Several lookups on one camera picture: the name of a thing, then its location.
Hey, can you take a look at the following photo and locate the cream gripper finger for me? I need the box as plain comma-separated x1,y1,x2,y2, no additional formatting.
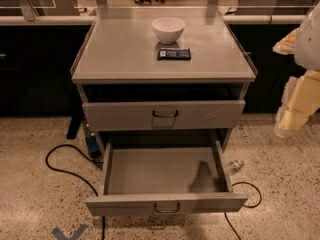
272,29,298,55
274,70,320,138

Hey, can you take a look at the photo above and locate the grey drawer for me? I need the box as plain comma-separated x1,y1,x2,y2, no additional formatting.
86,141,248,216
83,100,245,131

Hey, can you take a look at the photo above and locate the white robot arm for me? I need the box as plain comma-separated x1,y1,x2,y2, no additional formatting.
273,3,320,138

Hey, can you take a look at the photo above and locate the grey top drawer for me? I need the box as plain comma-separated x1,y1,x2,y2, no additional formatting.
83,100,245,131

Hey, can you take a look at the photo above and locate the grey drawer cabinet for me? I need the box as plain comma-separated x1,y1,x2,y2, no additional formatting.
72,7,256,144

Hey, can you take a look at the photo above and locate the long white counter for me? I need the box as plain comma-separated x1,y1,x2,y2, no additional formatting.
0,15,306,26

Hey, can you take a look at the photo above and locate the white ceramic bowl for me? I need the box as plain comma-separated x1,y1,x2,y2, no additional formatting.
152,17,185,44

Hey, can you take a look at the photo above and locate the dark blue snack bar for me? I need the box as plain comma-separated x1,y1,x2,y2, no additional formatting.
157,48,191,60

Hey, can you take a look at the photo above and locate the blue power adapter box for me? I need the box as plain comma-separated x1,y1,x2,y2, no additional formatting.
86,135,101,158

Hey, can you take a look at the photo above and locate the black right floor cable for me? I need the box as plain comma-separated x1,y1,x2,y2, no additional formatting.
223,181,263,240

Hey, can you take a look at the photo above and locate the black floor cable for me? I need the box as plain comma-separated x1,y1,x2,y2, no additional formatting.
223,181,263,240
45,143,107,240

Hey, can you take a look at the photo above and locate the black left floor cable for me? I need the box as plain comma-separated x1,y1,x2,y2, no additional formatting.
45,143,107,240

